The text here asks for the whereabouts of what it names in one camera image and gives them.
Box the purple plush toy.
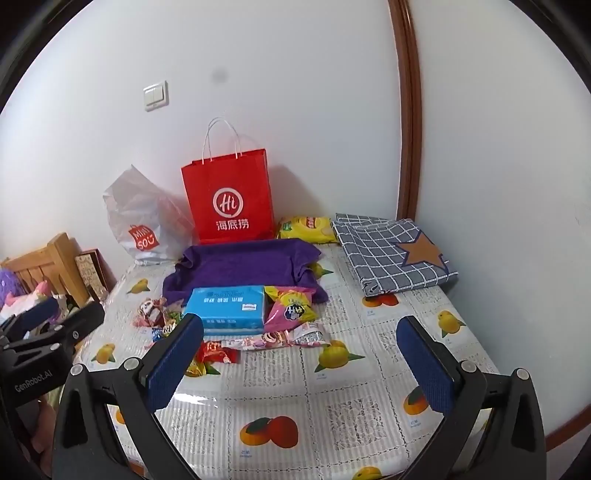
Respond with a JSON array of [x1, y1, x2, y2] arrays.
[[0, 268, 29, 306]]

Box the blue tissue pack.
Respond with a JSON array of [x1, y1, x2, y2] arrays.
[[183, 285, 267, 336]]

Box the yellow red candy packet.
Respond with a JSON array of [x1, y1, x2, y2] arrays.
[[185, 360, 221, 378]]

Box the white pink plush toy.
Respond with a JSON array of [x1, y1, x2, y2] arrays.
[[0, 281, 71, 325]]

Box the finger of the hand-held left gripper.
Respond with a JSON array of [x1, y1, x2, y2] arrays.
[[7, 302, 106, 356], [0, 296, 60, 335]]

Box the white light switch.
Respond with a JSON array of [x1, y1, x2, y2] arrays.
[[143, 80, 170, 112]]

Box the red paper bag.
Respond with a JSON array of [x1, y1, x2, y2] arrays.
[[181, 117, 276, 246]]

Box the yellow chips bag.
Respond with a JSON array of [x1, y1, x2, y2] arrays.
[[276, 215, 337, 243]]

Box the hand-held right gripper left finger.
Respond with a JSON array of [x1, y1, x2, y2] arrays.
[[52, 314, 205, 480]]

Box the grey checked cloth with star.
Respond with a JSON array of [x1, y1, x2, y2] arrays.
[[332, 213, 459, 297]]

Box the pink white snack packet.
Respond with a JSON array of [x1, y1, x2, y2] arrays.
[[288, 322, 332, 348]]

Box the pink yellow snack packet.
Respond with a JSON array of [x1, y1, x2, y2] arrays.
[[262, 285, 320, 334]]

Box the brown wooden door frame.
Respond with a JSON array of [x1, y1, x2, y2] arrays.
[[388, 0, 424, 223]]

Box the red snack packet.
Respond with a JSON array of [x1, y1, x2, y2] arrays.
[[194, 340, 241, 366]]

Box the wooden headboard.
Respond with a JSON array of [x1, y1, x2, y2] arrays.
[[0, 233, 92, 311]]

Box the panda print snack packet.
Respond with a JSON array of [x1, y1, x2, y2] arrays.
[[134, 298, 168, 329]]

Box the purple cloth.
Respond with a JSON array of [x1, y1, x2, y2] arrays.
[[163, 239, 330, 308]]

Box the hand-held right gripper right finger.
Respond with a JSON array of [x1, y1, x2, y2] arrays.
[[396, 315, 548, 480]]

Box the person's left hand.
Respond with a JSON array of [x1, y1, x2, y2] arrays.
[[28, 398, 57, 468]]

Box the patterned box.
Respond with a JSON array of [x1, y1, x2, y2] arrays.
[[74, 248, 117, 302]]

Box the long white cake packet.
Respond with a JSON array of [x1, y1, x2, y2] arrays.
[[221, 331, 291, 350]]

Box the white plastic bag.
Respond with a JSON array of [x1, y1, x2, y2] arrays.
[[102, 164, 197, 267]]

